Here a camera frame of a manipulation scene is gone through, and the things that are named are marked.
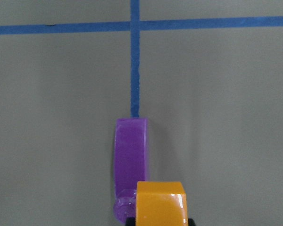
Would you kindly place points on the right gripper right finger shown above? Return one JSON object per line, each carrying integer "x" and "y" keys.
{"x": 191, "y": 222}

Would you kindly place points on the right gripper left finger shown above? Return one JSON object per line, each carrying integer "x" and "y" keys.
{"x": 130, "y": 222}

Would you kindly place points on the orange trapezoid block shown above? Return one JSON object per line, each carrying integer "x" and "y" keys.
{"x": 161, "y": 204}

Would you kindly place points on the purple trapezoid block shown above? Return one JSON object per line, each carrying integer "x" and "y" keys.
{"x": 130, "y": 164}

